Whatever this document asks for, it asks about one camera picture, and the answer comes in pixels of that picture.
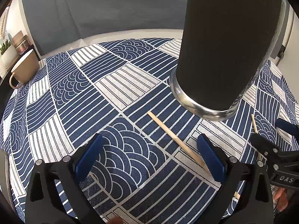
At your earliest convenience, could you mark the wooden chopstick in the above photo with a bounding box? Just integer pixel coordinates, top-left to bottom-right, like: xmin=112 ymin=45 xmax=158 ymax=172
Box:
xmin=251 ymin=114 xmax=262 ymax=161
xmin=147 ymin=111 xmax=210 ymax=173

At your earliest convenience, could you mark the black metal utensil cup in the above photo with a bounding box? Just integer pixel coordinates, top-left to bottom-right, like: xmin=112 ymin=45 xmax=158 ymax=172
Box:
xmin=170 ymin=0 xmax=285 ymax=121

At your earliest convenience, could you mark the right hand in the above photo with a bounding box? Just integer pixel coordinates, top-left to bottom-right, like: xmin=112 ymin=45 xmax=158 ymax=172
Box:
xmin=273 ymin=187 xmax=294 ymax=212

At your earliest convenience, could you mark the left hand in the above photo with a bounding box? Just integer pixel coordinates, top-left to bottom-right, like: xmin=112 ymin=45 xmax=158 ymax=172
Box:
xmin=106 ymin=216 xmax=124 ymax=224

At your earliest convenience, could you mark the blue patterned tablecloth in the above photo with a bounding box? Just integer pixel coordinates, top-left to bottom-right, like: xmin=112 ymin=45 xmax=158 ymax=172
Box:
xmin=1 ymin=38 xmax=298 ymax=223

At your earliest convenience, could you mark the beige mug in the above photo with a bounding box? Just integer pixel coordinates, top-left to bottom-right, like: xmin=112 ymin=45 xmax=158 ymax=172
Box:
xmin=9 ymin=49 xmax=39 ymax=90

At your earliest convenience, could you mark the small potted plant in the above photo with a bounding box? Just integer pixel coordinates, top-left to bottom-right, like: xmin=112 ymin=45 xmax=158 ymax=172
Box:
xmin=1 ymin=39 xmax=18 ymax=68

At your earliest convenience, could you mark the copper lidded jar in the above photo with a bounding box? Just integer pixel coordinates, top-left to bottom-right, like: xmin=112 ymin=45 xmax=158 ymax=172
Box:
xmin=12 ymin=30 xmax=30 ymax=55

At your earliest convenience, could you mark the grey wall cloth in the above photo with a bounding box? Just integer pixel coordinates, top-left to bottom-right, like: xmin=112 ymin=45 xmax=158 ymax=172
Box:
xmin=22 ymin=0 xmax=187 ymax=55

